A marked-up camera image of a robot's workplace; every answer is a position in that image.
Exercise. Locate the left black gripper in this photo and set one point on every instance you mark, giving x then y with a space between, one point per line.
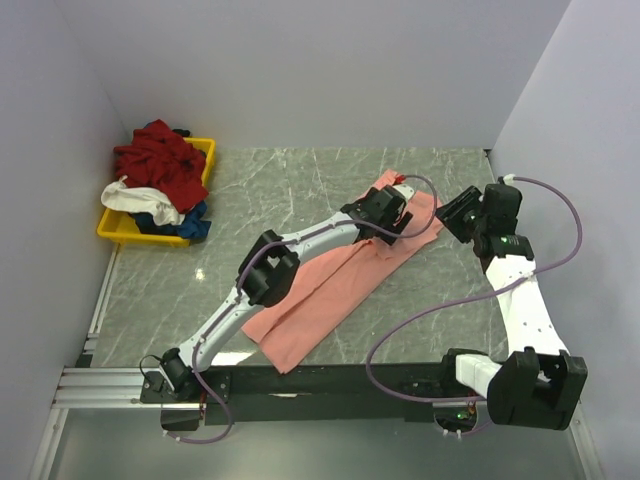
400 222

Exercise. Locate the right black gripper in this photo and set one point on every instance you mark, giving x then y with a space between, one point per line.
450 212

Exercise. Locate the pink t shirt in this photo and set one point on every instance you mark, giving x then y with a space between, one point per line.
327 289

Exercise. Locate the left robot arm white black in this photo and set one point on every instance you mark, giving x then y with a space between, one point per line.
267 273

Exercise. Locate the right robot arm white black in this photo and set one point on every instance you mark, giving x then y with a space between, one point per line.
540 383

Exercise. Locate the blue t shirt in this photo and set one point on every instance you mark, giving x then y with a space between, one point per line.
193 227

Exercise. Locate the black base beam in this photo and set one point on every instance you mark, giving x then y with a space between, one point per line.
335 392

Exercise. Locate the red t shirt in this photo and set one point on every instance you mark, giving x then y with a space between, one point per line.
159 158

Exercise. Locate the yellow plastic bin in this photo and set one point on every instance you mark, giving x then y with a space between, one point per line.
120 227

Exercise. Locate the white t shirt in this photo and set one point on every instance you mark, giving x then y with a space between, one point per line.
118 196

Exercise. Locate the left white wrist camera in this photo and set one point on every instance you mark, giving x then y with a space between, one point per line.
402 188

